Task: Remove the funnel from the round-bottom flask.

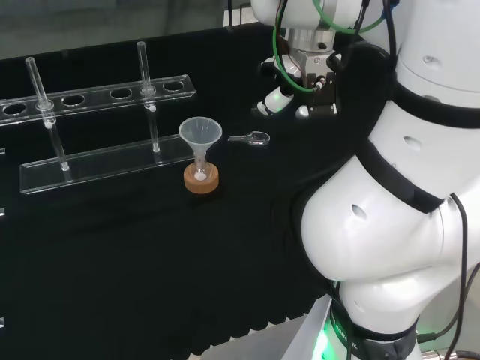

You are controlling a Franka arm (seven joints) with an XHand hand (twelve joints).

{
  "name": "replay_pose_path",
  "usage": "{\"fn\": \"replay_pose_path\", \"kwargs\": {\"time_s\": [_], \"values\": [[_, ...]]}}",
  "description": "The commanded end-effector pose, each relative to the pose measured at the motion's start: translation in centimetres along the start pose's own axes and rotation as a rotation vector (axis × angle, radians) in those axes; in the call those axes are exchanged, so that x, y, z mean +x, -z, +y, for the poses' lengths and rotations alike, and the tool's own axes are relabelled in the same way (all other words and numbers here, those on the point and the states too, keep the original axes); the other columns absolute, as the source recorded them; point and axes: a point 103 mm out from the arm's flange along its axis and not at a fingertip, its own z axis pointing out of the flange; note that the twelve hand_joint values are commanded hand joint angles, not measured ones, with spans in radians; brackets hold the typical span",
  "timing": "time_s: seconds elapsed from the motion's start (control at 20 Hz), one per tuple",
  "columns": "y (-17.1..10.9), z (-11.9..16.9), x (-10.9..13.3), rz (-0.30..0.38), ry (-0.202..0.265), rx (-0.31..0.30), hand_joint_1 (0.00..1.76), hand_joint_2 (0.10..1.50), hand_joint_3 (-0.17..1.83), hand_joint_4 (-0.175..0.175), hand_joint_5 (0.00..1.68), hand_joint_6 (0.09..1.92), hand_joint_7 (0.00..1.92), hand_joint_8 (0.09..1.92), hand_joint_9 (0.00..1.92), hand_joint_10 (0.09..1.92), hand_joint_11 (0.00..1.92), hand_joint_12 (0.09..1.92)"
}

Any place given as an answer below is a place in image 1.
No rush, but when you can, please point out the clear glass weighing funnel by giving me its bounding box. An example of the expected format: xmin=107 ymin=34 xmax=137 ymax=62
xmin=227 ymin=130 xmax=271 ymax=147

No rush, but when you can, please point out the green cable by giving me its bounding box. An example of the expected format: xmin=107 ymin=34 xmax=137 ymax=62
xmin=272 ymin=0 xmax=388 ymax=93

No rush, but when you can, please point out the clear acrylic funnel stand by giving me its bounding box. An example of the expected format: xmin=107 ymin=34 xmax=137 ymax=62
xmin=0 ymin=40 xmax=197 ymax=195

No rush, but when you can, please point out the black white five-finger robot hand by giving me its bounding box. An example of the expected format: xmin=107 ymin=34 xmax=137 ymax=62
xmin=250 ymin=49 xmax=343 ymax=121

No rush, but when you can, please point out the brown cork ring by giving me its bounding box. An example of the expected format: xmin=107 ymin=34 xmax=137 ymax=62
xmin=183 ymin=163 xmax=221 ymax=195

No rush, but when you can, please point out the black bench cloth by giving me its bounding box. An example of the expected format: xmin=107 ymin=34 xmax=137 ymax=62
xmin=0 ymin=21 xmax=380 ymax=358

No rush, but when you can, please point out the pale board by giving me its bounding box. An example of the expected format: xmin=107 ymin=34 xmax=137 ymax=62
xmin=296 ymin=296 xmax=333 ymax=360

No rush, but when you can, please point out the clear plastic funnel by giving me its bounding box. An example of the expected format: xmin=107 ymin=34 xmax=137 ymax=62
xmin=178 ymin=117 xmax=224 ymax=172

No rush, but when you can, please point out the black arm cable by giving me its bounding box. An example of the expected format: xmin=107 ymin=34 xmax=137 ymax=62
xmin=417 ymin=192 xmax=480 ymax=343

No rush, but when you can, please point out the clear round-bottom glass flask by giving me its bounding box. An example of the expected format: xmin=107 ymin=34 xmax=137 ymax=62
xmin=188 ymin=151 xmax=215 ymax=185

